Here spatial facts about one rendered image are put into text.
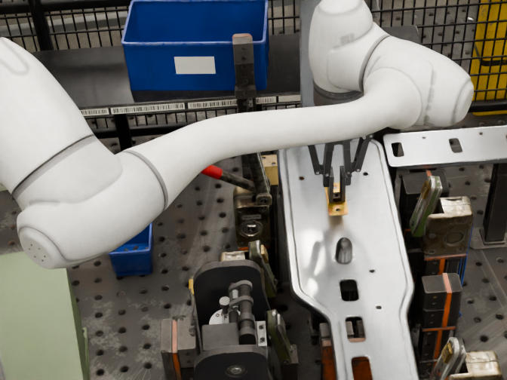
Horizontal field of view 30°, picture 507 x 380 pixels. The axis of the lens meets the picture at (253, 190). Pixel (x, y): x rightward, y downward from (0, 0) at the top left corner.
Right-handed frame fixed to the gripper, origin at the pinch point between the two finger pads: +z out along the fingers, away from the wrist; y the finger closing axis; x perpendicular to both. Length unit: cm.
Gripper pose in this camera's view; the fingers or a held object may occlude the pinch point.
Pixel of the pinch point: (336, 184)
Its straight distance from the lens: 180.6
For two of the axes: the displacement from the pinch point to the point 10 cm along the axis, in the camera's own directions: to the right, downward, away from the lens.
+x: -0.5, -7.1, 7.0
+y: 10.0, -0.7, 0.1
